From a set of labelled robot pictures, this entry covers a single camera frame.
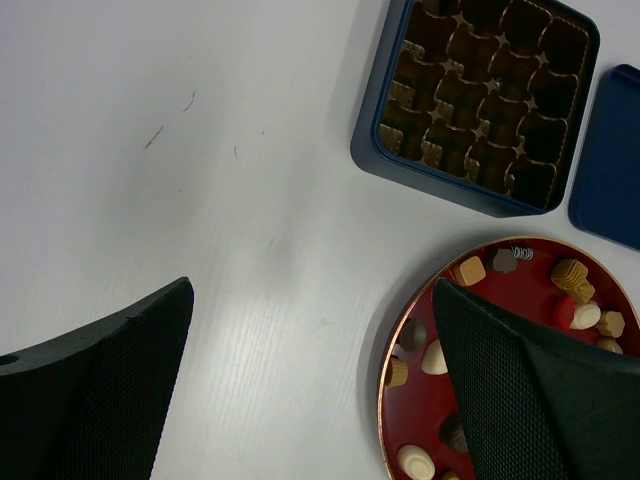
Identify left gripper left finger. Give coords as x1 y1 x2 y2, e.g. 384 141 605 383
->
1 277 194 479

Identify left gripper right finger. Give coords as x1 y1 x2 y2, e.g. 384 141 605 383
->
432 279 639 479

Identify white heart chocolate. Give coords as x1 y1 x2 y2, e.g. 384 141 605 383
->
421 340 448 376

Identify white oval chocolate bottom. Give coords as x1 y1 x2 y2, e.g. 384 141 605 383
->
397 445 436 480

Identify tan square chocolate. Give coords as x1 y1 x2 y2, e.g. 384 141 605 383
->
453 256 486 286

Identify blue chocolate box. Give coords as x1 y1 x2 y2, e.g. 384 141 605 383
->
351 0 600 217

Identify round red plate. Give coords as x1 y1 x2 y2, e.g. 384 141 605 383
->
376 236 639 479

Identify blue box lid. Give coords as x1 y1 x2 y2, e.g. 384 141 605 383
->
568 64 639 250

